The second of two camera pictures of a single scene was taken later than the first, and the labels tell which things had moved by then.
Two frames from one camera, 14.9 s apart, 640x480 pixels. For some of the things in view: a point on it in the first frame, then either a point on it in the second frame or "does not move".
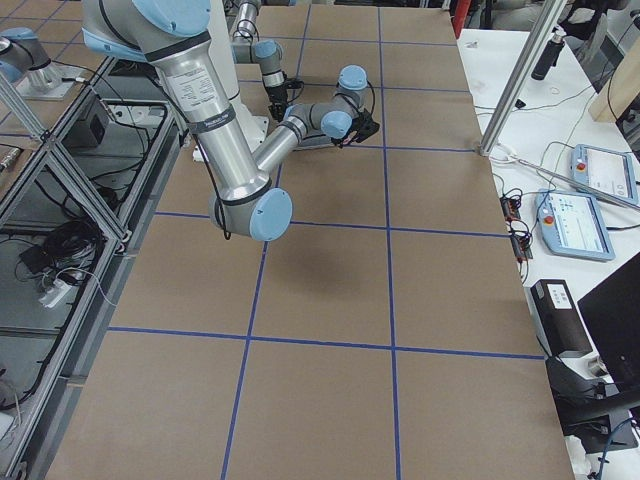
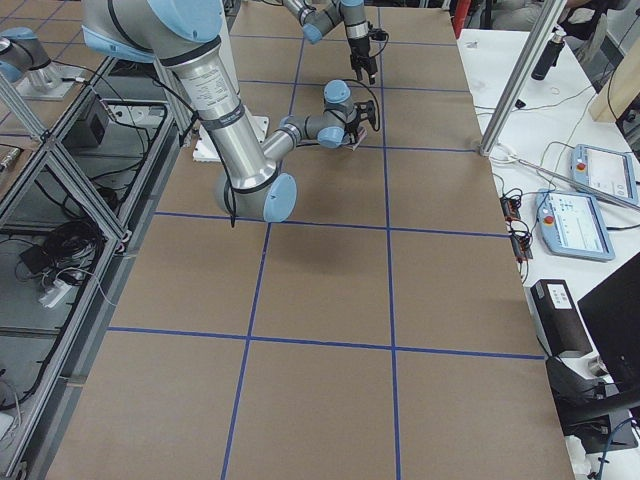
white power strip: x=55 y=294 does not move
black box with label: x=557 y=317 does not move
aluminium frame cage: x=77 y=206 does not move
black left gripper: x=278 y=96 to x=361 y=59
